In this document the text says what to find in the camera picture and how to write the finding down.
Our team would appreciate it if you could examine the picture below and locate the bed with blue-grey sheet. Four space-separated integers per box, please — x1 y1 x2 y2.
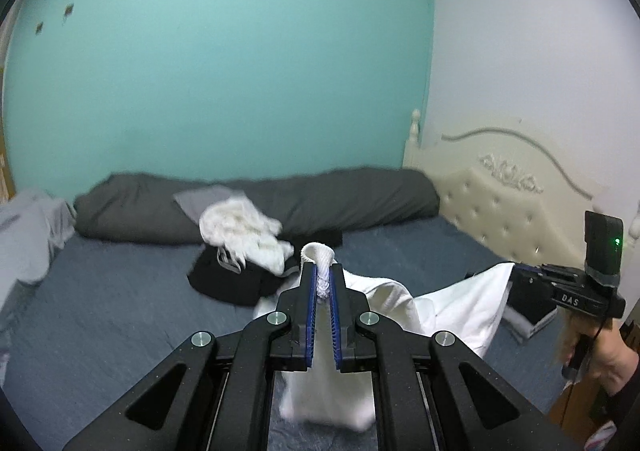
0 216 591 451

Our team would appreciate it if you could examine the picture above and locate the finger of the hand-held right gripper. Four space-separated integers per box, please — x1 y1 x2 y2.
512 263 547 283

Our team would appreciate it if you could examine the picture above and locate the dark grey duvet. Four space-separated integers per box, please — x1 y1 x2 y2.
74 168 441 247

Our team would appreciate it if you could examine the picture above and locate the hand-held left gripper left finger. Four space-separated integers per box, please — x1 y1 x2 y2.
62 264 321 451

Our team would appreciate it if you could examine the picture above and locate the cream tufted headboard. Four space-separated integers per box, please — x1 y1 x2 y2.
402 108 640 282

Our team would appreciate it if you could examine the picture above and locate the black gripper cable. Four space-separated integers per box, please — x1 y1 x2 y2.
559 321 602 424

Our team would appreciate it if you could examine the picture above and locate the wooden trim strip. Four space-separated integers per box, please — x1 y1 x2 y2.
0 131 16 204

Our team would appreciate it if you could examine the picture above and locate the black garment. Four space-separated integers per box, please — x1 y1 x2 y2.
186 228 343 308

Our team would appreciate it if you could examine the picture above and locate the black and grey item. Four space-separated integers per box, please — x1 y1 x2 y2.
502 276 559 345

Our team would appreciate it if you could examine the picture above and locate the grey pillowcase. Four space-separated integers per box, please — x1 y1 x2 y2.
172 185 246 222

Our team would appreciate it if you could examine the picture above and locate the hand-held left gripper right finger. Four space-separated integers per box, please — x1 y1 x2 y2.
328 264 581 451

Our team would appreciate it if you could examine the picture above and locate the white long-sleeve shirt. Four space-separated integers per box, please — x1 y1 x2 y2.
252 242 516 432

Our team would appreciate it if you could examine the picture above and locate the light grey sheet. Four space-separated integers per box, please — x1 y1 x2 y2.
0 188 76 332

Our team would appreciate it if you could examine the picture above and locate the white crumpled garment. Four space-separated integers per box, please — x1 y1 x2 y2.
199 197 296 277

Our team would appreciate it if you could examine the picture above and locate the person's right hand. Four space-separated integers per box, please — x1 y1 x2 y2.
587 320 640 393

